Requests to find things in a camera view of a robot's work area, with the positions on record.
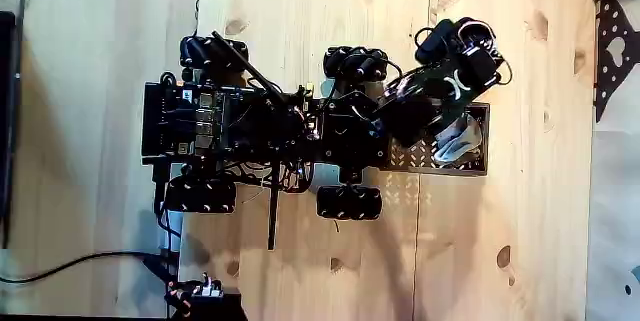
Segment white sock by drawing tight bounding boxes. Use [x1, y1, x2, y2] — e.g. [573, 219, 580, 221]
[433, 112, 484, 164]

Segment black mobile base chassis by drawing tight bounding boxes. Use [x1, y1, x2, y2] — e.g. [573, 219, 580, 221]
[141, 73, 391, 195]

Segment black power cable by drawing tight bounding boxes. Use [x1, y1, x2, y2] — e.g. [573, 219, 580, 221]
[0, 250, 174, 285]

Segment black oval wrist camera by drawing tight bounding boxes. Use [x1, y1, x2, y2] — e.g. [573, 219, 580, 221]
[414, 19, 455, 66]

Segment black panel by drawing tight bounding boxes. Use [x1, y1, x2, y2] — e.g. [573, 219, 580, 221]
[0, 10, 16, 222]

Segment black antenna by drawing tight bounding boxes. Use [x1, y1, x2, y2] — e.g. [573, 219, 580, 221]
[211, 31, 287, 106]
[268, 160, 280, 251]

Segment black perforated star plate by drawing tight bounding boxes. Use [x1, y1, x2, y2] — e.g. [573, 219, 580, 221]
[593, 0, 640, 123]

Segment black perforated basket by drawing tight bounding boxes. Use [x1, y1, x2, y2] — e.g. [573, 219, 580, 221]
[384, 102, 491, 177]

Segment black leader arm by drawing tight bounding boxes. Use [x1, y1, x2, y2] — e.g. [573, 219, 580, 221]
[164, 270, 249, 321]

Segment thin black rod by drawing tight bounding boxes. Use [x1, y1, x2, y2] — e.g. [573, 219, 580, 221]
[2, 0, 27, 250]

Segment black mecanum wheel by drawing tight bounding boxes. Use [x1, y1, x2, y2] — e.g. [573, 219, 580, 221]
[323, 46, 389, 82]
[316, 184, 384, 221]
[164, 176, 238, 214]
[179, 35, 250, 73]

